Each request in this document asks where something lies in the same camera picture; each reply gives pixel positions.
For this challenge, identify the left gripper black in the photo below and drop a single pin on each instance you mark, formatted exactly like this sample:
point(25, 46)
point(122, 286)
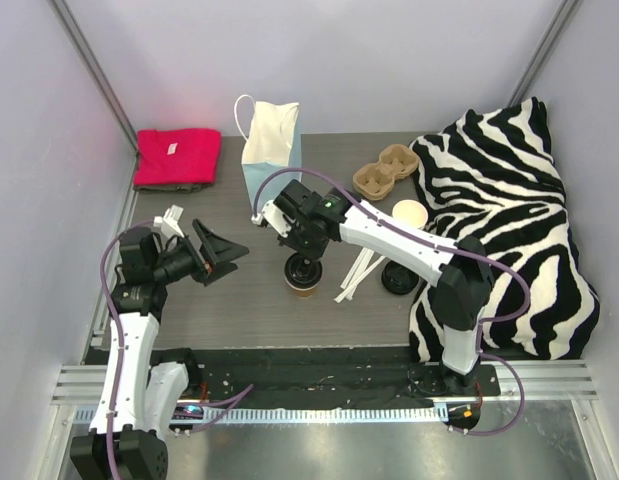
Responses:
point(203, 257)

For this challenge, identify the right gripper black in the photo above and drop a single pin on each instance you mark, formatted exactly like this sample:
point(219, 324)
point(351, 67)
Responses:
point(303, 242)

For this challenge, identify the black coffee cup lid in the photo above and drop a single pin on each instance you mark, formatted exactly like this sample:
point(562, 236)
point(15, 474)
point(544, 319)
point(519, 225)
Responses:
point(292, 276)

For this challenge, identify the brown paper coffee cup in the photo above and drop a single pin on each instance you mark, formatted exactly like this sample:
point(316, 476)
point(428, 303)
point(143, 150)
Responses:
point(303, 291)

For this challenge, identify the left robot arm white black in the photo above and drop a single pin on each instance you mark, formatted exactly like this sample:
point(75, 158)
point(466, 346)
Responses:
point(126, 437)

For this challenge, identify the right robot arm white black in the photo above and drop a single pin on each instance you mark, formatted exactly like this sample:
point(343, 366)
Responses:
point(461, 284)

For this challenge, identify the white wrapped straw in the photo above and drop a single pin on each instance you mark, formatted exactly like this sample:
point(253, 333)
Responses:
point(348, 292)
point(359, 265)
point(364, 267)

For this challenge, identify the olive cloth under red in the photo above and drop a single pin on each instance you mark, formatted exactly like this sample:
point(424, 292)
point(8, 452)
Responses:
point(186, 188)

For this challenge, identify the stack of black lids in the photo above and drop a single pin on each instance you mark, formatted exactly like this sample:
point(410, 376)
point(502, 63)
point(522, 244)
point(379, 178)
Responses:
point(398, 279)

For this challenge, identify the brown cardboard cup carrier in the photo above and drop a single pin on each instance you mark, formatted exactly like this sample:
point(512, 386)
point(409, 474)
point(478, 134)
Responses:
point(375, 181)

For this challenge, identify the red folded cloth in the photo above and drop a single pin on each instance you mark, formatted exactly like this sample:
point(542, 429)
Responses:
point(177, 157)

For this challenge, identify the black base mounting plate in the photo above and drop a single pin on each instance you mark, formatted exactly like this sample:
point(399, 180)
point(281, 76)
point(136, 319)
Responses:
point(310, 378)

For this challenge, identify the stack of paper cups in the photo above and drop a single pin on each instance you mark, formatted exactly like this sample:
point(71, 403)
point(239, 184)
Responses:
point(411, 213)

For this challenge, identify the light blue paper bag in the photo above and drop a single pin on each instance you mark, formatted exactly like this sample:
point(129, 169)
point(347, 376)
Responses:
point(272, 146)

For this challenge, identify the zebra pattern blanket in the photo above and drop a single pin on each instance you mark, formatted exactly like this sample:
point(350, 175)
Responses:
point(492, 176)

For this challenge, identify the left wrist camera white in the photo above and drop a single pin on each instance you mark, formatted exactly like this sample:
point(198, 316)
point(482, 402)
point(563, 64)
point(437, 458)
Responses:
point(171, 220)

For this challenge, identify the white slotted cable duct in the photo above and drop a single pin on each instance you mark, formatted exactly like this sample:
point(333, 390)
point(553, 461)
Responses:
point(437, 413)

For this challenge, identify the left corner metal post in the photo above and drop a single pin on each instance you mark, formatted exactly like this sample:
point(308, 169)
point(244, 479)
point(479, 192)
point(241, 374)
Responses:
point(80, 43)

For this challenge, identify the corner metal post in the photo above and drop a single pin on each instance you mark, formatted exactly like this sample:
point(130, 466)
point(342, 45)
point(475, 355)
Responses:
point(80, 43)
point(558, 24)

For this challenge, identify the aluminium frame rail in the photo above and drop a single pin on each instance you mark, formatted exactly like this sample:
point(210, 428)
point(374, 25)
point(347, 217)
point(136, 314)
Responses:
point(542, 380)

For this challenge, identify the right corner metal post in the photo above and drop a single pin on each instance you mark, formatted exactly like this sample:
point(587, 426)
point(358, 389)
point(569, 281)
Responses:
point(558, 24)

